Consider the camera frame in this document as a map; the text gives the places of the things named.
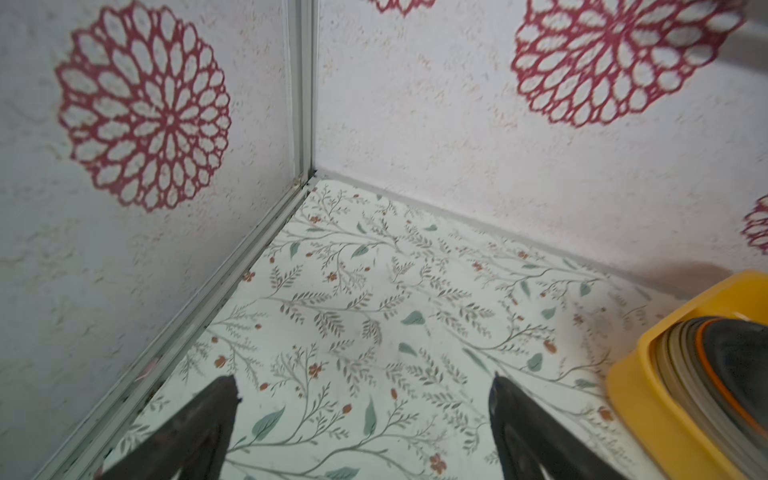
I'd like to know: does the yellow plastic bin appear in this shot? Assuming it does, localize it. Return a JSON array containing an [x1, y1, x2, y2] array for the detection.
[[606, 270, 767, 479]]

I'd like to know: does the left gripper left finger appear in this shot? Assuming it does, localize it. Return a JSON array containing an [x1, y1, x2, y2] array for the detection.
[[101, 376, 240, 480]]

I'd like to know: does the green rim plate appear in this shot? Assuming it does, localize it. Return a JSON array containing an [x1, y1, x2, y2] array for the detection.
[[652, 320, 768, 480]]

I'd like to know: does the orange plate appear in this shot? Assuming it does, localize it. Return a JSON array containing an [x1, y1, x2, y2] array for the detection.
[[694, 317, 768, 442]]

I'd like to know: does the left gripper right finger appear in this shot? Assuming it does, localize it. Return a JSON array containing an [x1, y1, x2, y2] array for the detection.
[[489, 375, 624, 479]]

